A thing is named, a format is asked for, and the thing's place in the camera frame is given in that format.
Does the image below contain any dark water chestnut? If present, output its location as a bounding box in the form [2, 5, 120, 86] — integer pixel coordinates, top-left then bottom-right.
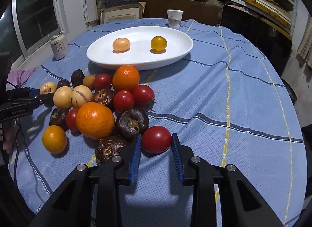
[49, 108, 69, 131]
[115, 108, 150, 141]
[91, 88, 114, 109]
[95, 136, 127, 165]

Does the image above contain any pale yellow round fruit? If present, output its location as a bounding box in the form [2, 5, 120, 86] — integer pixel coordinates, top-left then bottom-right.
[53, 86, 72, 108]

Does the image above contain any small dark plum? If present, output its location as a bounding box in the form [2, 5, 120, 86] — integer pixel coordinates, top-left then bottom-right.
[57, 80, 71, 89]

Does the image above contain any yellow-orange tomato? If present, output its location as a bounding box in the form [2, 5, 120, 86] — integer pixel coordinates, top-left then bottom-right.
[42, 125, 67, 154]

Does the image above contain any large orange front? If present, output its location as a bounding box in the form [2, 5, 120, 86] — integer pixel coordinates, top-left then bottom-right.
[76, 102, 115, 140]

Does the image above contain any large orange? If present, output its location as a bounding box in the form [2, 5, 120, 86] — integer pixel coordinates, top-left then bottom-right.
[112, 65, 140, 92]
[76, 102, 115, 140]

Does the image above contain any striped pepino melon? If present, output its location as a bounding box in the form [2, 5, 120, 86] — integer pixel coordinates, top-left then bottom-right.
[70, 85, 93, 109]

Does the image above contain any small brown longan fruit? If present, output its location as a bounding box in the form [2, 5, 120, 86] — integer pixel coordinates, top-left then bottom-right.
[82, 74, 95, 91]

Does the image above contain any small red tomato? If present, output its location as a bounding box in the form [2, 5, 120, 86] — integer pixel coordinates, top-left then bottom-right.
[94, 73, 112, 90]

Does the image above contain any peach-coloured fruit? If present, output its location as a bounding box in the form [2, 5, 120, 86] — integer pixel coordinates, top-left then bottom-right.
[113, 38, 131, 53]

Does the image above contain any yellow tomato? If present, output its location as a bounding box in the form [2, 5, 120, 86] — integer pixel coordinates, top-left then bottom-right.
[151, 36, 167, 53]

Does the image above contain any dark water chestnut front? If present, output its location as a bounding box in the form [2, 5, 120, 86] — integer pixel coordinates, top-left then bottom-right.
[95, 136, 127, 165]

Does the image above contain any left hand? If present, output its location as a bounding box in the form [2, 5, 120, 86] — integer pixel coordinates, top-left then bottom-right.
[3, 120, 16, 154]

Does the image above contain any pink cloth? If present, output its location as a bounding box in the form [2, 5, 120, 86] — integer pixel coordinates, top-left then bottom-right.
[6, 67, 37, 90]

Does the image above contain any white beverage can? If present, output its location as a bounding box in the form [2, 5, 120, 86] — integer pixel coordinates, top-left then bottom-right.
[50, 34, 69, 60]

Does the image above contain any blue checked tablecloth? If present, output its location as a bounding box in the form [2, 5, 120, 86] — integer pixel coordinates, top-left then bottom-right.
[16, 18, 307, 226]

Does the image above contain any white oval plate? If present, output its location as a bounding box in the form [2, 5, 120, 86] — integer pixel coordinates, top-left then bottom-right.
[86, 26, 194, 71]

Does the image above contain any cardboard box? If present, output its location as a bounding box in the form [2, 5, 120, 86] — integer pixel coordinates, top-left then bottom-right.
[100, 2, 146, 24]

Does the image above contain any white paper cup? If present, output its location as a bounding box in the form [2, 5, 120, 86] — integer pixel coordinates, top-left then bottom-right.
[167, 9, 183, 29]

